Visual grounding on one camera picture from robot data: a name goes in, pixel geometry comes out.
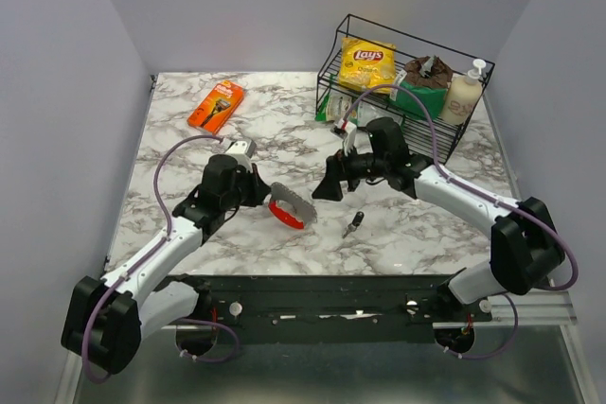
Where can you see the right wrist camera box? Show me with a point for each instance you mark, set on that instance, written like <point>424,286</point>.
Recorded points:
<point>346,131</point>

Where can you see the black wire shelf rack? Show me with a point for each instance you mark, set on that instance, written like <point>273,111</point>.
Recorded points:
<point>429,137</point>

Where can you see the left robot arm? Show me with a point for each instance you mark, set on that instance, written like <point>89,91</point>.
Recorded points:
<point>156,252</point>

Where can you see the yellow Lays chips bag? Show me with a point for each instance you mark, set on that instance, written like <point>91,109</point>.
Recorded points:
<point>365,64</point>

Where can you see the aluminium rail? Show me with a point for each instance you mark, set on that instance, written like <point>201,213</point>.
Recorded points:
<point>530,309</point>

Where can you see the green white snack bag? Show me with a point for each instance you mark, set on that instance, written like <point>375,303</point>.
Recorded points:
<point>335,104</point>

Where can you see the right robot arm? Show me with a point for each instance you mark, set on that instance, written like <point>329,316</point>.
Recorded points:
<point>523,250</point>

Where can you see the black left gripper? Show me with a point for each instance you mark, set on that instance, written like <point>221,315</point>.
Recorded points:
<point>259,188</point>

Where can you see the steel key organizer red handle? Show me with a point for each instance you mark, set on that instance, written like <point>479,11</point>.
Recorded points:
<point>290,208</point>

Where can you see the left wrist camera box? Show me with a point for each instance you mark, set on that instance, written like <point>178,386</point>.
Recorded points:
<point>243,151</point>

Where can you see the green brown coffee bag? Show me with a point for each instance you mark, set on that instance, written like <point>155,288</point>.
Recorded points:
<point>428,78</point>

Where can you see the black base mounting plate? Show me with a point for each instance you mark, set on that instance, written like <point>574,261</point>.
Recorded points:
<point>303,310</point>

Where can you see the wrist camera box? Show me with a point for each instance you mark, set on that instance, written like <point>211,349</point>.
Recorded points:
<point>346,131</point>
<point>243,151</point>

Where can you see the cream lotion pump bottle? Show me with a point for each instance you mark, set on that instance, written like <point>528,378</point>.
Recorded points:
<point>463,94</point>

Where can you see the black key tag with keys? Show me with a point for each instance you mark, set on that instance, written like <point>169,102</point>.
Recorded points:
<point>354,224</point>

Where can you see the orange razor box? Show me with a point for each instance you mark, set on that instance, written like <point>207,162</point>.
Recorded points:
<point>217,107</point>

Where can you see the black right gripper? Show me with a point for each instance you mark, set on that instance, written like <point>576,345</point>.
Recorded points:
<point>337,168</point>

